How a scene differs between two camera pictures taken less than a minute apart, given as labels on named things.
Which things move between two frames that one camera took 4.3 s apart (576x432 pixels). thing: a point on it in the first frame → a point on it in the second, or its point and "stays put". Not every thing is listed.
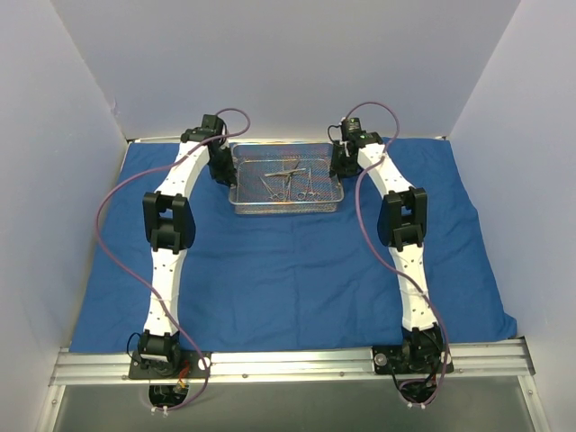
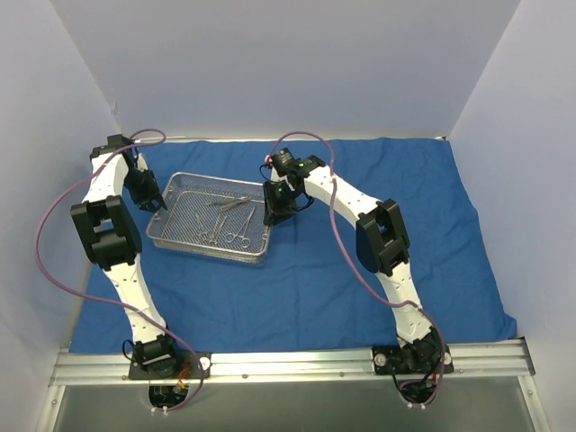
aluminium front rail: x=504 y=361 stays put
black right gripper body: x=341 y=163 → x=279 y=207
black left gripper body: x=223 y=166 → x=147 y=193
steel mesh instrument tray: x=252 y=160 → x=216 y=217
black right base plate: x=410 y=359 stays put
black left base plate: x=169 y=364 stays put
